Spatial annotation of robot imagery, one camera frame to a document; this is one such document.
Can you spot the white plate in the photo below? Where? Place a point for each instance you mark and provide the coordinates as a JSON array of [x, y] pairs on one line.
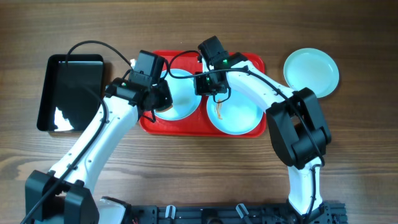
[[236, 115], [185, 101], [311, 68]]

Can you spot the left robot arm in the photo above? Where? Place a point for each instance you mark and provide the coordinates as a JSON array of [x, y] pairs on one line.
[[65, 193]]

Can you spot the red plastic tray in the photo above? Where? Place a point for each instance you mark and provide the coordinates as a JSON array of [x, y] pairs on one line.
[[198, 123]]

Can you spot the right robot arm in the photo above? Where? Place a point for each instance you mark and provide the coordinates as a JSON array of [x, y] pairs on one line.
[[297, 127]]

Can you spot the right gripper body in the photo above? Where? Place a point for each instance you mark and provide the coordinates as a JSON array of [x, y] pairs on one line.
[[206, 85]]

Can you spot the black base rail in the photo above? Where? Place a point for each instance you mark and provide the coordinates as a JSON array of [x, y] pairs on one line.
[[326, 213]]

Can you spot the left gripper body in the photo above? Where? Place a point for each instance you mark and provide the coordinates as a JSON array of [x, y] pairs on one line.
[[162, 96]]

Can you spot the green orange sponge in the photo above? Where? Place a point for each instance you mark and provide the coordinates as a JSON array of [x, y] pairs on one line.
[[161, 110]]

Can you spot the black rectangular water tray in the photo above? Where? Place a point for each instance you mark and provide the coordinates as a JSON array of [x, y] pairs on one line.
[[70, 93]]

